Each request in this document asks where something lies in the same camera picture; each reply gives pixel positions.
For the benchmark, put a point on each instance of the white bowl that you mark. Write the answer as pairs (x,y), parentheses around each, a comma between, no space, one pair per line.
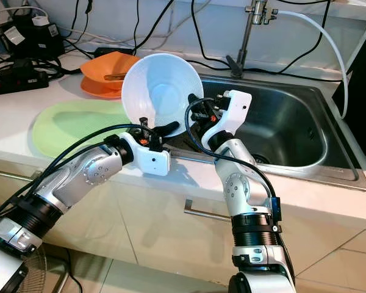
(158,91)

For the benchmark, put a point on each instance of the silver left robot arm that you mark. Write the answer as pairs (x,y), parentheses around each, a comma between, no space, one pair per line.
(79,180)

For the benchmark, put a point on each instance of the chrome kitchen faucet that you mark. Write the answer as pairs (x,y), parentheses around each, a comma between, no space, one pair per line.
(245,36)

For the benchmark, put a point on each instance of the orange plate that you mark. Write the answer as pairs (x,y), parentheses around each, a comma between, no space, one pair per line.
(97,93)

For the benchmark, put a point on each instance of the brown wooden utensil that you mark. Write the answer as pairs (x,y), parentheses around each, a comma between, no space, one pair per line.
(113,77)

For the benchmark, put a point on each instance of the green plate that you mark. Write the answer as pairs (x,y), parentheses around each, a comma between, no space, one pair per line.
(73,127)

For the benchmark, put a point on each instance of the stainless steel sink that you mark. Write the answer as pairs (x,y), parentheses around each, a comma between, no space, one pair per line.
(293,122)

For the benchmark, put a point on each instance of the orange bowl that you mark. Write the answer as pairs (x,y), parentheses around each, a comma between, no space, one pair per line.
(107,63)

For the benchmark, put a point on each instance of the cream cabinet door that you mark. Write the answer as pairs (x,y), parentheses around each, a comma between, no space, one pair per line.
(177,250)
(85,238)

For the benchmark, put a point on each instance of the black power strip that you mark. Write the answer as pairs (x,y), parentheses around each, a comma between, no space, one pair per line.
(15,79)

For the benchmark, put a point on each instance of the black tall appliance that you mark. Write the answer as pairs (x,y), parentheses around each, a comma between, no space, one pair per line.
(363,104)

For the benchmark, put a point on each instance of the black power adapter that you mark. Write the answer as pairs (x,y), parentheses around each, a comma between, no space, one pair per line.
(30,38)

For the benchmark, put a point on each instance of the grey floor fan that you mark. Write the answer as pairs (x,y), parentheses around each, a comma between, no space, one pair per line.
(46,268)

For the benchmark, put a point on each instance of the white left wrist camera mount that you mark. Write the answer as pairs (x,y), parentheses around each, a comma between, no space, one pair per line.
(154,160)

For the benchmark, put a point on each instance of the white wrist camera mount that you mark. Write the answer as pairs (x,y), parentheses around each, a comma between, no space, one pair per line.
(154,160)
(236,107)

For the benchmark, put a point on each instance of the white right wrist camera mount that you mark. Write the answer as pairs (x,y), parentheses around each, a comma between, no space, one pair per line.
(236,107)

